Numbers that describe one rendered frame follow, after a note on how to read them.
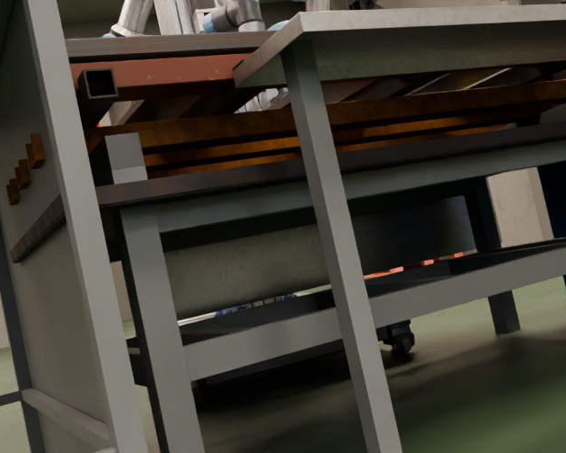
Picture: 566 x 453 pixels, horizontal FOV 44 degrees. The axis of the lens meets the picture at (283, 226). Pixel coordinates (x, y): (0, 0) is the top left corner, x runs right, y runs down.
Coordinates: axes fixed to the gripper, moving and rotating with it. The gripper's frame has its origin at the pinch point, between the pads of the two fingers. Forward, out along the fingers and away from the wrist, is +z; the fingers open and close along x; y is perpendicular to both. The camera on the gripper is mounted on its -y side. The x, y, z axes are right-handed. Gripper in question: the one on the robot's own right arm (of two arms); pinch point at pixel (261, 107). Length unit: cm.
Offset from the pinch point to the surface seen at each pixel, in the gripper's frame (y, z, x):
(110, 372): -74, 56, -80
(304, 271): 11, 50, 16
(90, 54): -63, 4, -62
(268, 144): -14.5, 16.3, -27.1
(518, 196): 465, 28, 362
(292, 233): 10.0, 37.0, 16.3
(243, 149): -21.5, 16.9, -27.1
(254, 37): -31, 2, -62
